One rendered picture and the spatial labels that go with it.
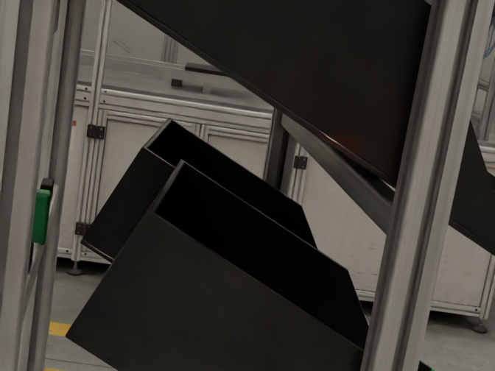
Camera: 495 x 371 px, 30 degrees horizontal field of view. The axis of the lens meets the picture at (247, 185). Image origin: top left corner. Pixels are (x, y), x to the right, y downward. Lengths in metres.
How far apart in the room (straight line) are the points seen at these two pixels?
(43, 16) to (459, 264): 4.26
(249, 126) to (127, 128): 0.56
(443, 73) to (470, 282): 4.24
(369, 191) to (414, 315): 0.08
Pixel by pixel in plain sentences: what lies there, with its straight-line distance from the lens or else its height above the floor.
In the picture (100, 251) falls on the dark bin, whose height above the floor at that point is 1.30.
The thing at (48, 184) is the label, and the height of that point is 1.32.
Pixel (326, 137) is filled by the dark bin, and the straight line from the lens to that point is 0.41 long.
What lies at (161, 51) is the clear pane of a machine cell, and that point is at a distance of 4.25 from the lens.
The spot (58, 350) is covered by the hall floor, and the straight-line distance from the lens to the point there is 3.66.
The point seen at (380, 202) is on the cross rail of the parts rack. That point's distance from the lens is 0.43.
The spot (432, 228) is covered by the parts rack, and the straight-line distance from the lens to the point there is 0.39.
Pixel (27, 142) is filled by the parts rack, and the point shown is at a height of 1.41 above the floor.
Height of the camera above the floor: 1.48
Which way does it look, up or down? 12 degrees down
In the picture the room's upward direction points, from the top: 9 degrees clockwise
